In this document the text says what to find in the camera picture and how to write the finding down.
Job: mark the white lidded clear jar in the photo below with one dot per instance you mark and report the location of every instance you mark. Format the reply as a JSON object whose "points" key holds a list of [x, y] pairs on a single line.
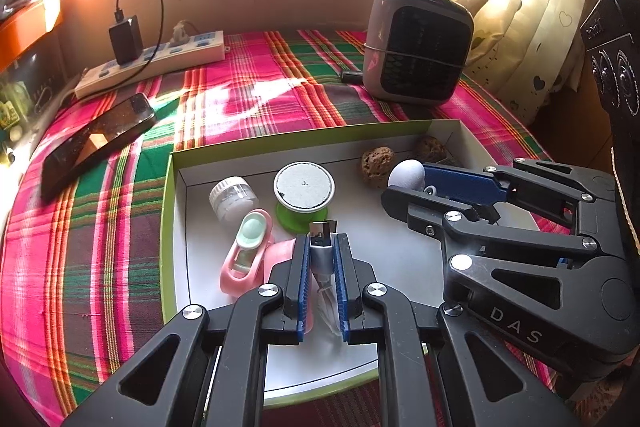
{"points": [[230, 199]]}

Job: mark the plain pink clip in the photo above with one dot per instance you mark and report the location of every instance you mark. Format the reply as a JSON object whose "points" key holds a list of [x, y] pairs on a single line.
{"points": [[280, 254]]}

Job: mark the green cardboard box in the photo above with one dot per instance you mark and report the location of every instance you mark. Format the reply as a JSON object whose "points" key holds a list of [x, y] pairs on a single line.
{"points": [[400, 247]]}

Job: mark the orange plastic tray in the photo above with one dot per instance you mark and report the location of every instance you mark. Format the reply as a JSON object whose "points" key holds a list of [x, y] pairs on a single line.
{"points": [[25, 32]]}

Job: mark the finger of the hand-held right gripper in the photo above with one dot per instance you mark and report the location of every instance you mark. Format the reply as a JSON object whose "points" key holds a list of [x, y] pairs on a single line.
{"points": [[420, 207], [460, 184]]}

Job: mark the green spool with white top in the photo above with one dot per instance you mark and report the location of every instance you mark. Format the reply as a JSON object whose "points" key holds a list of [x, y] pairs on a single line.
{"points": [[303, 187]]}

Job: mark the pink green plaid tablecloth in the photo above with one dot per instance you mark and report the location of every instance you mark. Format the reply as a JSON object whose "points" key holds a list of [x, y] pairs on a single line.
{"points": [[75, 257]]}

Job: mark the small grey fan heater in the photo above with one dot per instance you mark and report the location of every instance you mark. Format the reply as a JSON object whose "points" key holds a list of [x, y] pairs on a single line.
{"points": [[420, 52]]}

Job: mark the black charger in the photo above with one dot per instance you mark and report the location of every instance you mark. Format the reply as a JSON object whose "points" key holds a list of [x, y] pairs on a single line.
{"points": [[125, 41]]}

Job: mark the brown walnut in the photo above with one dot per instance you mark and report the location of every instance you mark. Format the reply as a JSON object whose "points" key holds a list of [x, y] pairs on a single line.
{"points": [[376, 162], [431, 149]]}

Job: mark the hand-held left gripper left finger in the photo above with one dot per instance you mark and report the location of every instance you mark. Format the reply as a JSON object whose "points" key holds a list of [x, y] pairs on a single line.
{"points": [[301, 287]]}

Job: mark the small beige plug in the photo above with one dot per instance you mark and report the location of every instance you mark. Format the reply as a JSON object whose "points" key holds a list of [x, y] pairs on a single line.
{"points": [[180, 33]]}

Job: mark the beige power strip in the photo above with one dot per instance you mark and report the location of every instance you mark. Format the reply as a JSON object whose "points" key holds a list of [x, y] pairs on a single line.
{"points": [[195, 44]]}

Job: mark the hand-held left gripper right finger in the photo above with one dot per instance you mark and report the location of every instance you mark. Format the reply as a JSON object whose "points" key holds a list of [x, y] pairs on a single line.
{"points": [[341, 287]]}

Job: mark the black smartphone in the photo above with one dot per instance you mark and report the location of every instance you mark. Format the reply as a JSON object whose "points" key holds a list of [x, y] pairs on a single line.
{"points": [[95, 142]]}

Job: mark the pink clip with mint pad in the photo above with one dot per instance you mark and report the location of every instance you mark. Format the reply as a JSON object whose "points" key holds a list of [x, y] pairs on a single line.
{"points": [[240, 267]]}

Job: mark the small green patterned card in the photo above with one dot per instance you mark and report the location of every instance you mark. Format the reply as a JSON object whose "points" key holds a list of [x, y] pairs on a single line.
{"points": [[7, 114]]}

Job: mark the grey round ball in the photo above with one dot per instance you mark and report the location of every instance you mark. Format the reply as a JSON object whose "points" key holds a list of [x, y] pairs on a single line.
{"points": [[406, 174]]}

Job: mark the cream curtain with hearts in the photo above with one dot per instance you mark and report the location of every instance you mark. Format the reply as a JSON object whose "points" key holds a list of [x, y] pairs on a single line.
{"points": [[525, 7]]}

